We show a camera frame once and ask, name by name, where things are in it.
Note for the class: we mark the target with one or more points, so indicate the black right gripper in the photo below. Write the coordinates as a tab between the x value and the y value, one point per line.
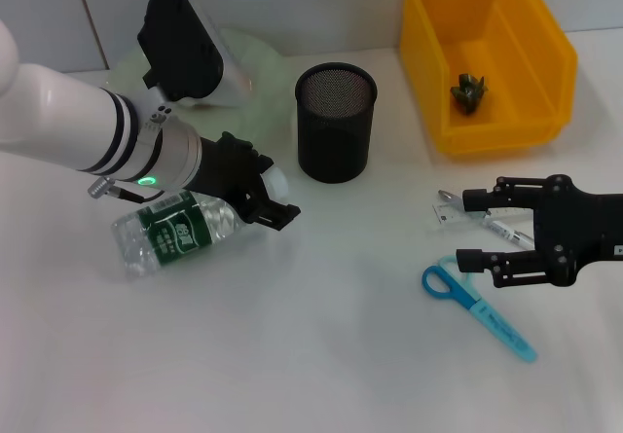
579	228

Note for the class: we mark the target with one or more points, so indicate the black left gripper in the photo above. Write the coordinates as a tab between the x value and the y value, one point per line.
224	170

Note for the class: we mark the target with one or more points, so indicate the blue scissors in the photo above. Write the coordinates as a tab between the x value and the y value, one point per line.
467	297

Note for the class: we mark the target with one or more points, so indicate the clear green-label water bottle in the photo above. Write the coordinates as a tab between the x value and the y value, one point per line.
180	238

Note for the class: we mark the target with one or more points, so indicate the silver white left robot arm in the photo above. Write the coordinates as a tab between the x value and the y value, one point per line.
63	121

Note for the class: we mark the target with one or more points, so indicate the clear silver pen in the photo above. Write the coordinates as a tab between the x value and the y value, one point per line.
508	232

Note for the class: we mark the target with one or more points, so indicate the transparent plastic ruler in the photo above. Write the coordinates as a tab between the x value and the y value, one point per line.
448	219

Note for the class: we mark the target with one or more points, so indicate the black mesh pen holder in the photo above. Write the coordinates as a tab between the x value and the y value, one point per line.
336	136

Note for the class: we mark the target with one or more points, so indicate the green glass fruit plate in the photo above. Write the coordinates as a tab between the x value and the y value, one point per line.
265	73

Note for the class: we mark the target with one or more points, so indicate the yellow plastic bin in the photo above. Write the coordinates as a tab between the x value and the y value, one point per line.
511	29

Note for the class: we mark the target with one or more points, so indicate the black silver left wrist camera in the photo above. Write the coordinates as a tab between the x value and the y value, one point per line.
180	48

